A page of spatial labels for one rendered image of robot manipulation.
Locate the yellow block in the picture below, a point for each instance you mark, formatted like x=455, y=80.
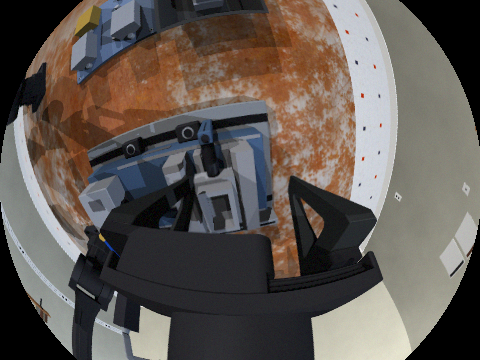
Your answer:
x=89, y=20

